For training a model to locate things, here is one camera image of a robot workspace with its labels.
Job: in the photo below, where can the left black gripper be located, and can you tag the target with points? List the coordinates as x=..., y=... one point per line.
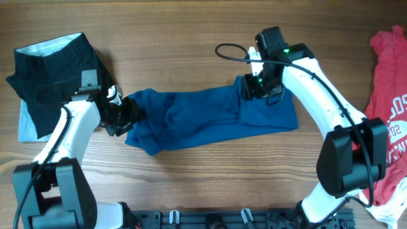
x=133, y=113

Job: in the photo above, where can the blue t-shirt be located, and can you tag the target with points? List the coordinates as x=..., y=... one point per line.
x=178, y=120

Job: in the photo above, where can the light grey folded garment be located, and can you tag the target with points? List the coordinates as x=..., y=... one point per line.
x=26, y=128

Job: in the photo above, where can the red printed t-shirt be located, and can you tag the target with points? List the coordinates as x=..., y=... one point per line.
x=388, y=102

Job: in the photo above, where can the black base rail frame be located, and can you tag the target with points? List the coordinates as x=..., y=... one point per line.
x=246, y=218

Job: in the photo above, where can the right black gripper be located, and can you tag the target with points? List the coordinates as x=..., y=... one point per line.
x=249, y=91

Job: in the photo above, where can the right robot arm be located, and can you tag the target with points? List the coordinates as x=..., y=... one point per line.
x=352, y=157

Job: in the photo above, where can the black folded shorts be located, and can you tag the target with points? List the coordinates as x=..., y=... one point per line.
x=47, y=73

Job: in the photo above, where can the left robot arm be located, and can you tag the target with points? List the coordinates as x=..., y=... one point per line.
x=52, y=190

